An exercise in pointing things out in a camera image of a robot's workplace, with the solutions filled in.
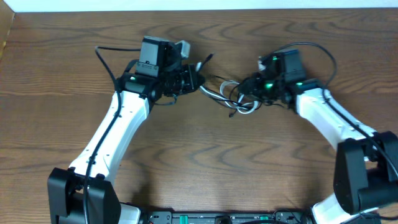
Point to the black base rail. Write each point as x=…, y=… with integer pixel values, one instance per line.
x=278, y=216

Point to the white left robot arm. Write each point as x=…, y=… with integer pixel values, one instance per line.
x=84, y=192

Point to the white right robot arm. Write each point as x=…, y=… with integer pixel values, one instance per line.
x=365, y=177

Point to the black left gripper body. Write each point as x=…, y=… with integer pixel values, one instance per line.
x=191, y=80

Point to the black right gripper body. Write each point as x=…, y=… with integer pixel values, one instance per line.
x=267, y=89

